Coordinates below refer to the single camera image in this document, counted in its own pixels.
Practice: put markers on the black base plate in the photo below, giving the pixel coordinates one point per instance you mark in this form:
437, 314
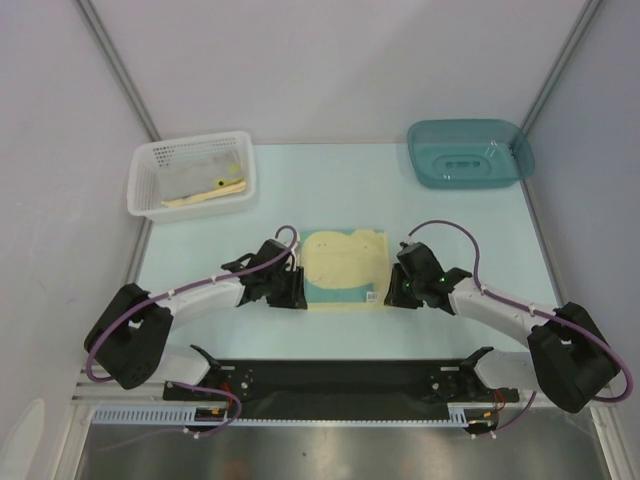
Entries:
345, 390

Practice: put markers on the white perforated plastic basket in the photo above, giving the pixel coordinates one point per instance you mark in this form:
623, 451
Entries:
143, 194

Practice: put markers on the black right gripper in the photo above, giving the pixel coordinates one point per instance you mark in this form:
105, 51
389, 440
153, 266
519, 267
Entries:
400, 290

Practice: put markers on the right aluminium frame post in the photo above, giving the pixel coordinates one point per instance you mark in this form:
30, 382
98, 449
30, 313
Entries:
578, 31

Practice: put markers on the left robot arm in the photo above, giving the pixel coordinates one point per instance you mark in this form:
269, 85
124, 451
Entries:
128, 344

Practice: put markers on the teal translucent plastic bin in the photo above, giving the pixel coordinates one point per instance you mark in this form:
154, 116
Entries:
469, 154

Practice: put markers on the left slotted cable duct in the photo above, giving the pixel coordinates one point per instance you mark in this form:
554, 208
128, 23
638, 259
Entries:
159, 415

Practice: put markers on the left aluminium frame post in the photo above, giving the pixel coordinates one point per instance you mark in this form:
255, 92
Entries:
109, 52

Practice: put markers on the aluminium frame post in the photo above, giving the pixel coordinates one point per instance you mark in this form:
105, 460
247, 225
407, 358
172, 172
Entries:
109, 52
578, 31

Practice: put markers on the yellow-green grey towel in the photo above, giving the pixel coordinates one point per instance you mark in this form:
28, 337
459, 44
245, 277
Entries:
188, 178

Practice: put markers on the yellow cream towel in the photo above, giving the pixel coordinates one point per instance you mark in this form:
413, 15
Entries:
226, 190

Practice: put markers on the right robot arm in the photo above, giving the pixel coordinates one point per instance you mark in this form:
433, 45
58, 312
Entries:
563, 355

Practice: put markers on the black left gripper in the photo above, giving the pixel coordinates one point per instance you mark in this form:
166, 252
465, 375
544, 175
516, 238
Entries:
294, 299

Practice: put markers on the pale yellow towel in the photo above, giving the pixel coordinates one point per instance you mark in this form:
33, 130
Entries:
345, 270

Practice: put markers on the aluminium front rail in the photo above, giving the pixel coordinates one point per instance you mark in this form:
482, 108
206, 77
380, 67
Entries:
87, 392

